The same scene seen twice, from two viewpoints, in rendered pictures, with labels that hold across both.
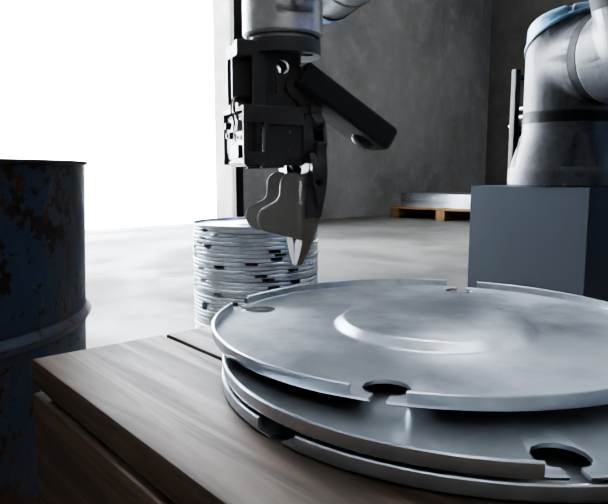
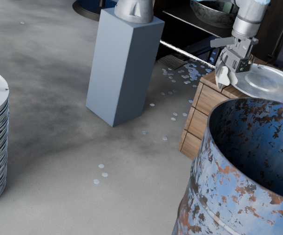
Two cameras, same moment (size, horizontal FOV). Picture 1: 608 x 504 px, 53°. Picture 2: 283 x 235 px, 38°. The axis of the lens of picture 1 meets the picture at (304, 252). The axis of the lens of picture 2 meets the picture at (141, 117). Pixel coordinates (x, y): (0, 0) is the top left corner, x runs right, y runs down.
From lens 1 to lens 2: 173 cm
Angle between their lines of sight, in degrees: 101
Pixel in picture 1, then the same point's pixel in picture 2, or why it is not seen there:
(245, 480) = not seen: outside the picture
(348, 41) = not seen: outside the picture
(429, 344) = (278, 85)
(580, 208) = (161, 28)
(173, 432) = not seen: outside the picture
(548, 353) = (271, 77)
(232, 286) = (3, 137)
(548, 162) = (151, 14)
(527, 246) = (146, 43)
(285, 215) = (232, 77)
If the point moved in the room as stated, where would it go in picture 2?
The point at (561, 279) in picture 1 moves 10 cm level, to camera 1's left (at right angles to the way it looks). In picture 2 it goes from (153, 50) to (158, 61)
